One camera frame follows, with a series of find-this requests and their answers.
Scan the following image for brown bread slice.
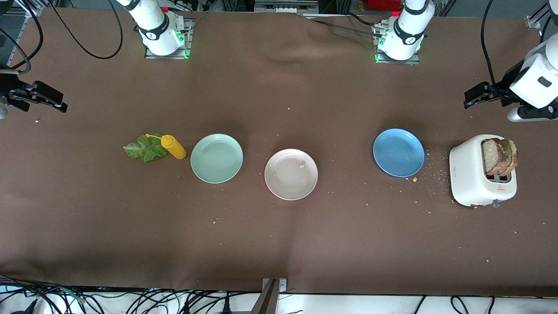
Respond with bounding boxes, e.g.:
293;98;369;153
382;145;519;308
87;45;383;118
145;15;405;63
501;139;519;175
482;138;508;177

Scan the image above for green lettuce leaf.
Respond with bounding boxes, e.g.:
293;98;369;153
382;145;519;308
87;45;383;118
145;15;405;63
123;133;168;163

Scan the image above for yellow squeeze bottle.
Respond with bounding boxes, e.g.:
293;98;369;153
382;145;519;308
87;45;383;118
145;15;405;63
146;133;187;160

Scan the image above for blue plate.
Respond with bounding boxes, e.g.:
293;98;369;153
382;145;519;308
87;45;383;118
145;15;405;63
373;128;425;178

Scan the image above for mint green plate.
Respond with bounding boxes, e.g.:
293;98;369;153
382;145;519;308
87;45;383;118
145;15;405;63
191;133;244;184

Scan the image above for beige plate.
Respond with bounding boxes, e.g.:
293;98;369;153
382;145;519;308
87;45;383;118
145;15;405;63
265;149;318;201

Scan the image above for white toaster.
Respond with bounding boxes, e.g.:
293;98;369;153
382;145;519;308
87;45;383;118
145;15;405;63
449;134;518;208

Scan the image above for red background box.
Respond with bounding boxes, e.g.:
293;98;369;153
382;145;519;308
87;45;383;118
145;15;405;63
367;0;402;11

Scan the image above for brown tablecloth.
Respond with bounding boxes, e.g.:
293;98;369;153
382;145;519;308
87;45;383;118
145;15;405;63
0;9;558;297

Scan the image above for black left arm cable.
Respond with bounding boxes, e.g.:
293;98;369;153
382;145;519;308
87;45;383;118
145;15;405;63
480;0;500;85

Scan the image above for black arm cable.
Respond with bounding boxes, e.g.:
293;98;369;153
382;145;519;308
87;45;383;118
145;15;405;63
480;0;500;85
0;0;44;72
46;0;124;60

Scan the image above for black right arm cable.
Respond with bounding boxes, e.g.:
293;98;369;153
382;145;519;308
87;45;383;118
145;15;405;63
0;0;44;72
46;0;124;60

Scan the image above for aluminium frame rail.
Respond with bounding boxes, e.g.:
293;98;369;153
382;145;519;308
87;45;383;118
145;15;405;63
525;3;551;30

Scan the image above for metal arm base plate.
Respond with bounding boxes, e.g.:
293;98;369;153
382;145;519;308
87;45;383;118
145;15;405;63
373;22;420;65
145;17;192;60

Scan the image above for black cable on tablecloth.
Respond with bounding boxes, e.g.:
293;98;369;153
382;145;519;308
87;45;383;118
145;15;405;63
312;12;388;38

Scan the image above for aluminium background frame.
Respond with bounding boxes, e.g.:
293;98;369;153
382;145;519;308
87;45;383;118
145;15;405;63
254;0;320;14

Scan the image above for tangled black floor cables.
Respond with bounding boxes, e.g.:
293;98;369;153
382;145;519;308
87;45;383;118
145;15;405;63
0;275;262;314

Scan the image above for silver metal bracket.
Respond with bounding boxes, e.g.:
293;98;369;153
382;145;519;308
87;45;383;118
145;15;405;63
262;278;287;294

